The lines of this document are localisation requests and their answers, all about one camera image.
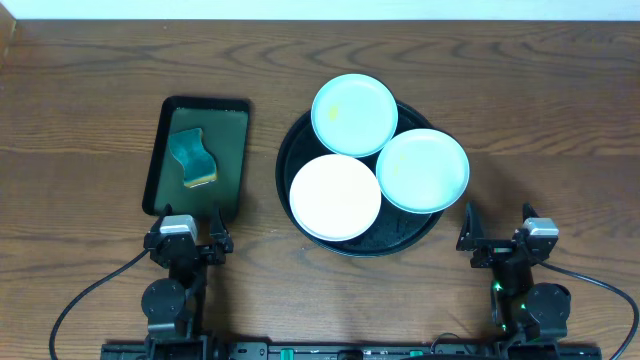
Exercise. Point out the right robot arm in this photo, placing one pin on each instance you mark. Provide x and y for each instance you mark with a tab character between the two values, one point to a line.
529	313

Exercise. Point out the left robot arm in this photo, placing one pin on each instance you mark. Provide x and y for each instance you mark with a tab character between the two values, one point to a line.
174	305

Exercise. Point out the mint plate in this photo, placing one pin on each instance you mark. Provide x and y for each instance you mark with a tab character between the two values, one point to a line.
354	115
422	171

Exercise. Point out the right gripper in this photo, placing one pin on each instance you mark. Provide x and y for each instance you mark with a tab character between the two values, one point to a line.
500	250

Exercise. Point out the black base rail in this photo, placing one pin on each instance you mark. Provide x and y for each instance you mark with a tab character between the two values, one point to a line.
264	351

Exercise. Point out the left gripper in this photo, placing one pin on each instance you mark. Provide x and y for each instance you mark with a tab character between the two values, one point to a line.
198	251

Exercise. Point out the pale pink plate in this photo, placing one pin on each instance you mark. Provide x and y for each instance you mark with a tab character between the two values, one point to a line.
335	198

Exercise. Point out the green yellow scrub sponge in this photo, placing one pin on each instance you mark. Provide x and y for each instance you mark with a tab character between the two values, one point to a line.
199	166

